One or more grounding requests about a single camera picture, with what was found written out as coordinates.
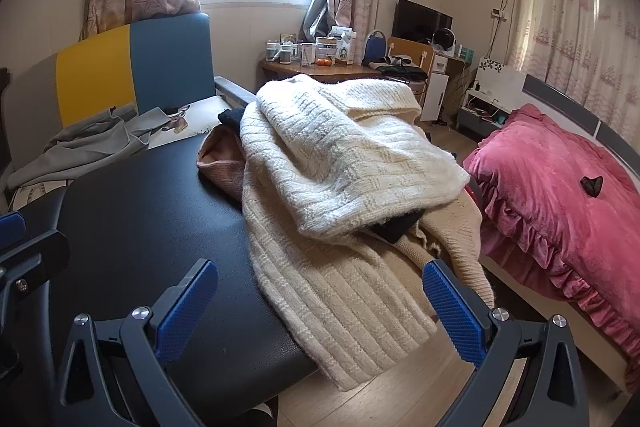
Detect wall cables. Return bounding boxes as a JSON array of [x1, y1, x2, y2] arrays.
[[491, 0, 517, 38]]

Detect white bedside table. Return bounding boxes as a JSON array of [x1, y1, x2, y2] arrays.
[[456, 56, 527, 134]]

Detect wooden chair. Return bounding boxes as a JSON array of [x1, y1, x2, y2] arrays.
[[387, 37, 435, 84]]

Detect cream knit sweater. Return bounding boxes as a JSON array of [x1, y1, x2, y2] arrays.
[[239, 74, 472, 392]]

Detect pink garment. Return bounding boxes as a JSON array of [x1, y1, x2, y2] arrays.
[[196, 126, 247, 204]]

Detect white cabinet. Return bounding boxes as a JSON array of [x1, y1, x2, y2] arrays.
[[419, 52, 452, 124]]

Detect cluster of bottles and boxes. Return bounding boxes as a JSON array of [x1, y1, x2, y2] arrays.
[[265, 27, 359, 68]]

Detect wooden desk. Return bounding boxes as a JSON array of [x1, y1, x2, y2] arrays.
[[258, 56, 397, 94]]

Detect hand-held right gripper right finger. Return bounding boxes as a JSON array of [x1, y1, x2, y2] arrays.
[[422, 259, 591, 427]]

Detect dark navy garment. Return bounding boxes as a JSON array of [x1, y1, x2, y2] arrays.
[[217, 107, 250, 134]]

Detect white bed frame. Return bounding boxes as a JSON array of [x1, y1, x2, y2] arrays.
[[479, 251, 635, 397]]

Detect grey cloth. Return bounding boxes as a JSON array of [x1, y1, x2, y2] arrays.
[[7, 103, 174, 190]]

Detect dark clothes on wooden chair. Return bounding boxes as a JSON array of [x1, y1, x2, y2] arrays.
[[375, 61, 427, 84]]

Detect white ship print curtain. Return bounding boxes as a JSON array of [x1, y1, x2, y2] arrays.
[[505, 0, 640, 148]]

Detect pink ruffled bedspread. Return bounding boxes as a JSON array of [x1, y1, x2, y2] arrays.
[[462, 103, 640, 392]]

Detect blue chair back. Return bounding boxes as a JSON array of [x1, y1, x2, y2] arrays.
[[362, 32, 389, 64]]

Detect white printed cushion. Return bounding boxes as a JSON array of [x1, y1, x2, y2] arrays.
[[149, 99, 222, 138]]

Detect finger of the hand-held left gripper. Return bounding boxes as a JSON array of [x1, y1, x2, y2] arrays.
[[0, 212, 70, 308]]

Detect grey yellow blue chair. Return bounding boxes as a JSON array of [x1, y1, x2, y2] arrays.
[[0, 12, 261, 210]]

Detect small round fan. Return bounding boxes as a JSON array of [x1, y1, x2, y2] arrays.
[[432, 29, 457, 56]]

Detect beige knit garment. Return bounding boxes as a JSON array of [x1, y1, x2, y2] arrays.
[[400, 189, 497, 310]]

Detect grey bed headboard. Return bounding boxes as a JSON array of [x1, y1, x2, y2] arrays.
[[521, 74, 640, 175]]

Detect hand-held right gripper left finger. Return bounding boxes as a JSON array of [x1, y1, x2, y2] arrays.
[[52, 258, 219, 427]]

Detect black monitor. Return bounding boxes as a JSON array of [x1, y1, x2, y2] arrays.
[[391, 0, 454, 46]]

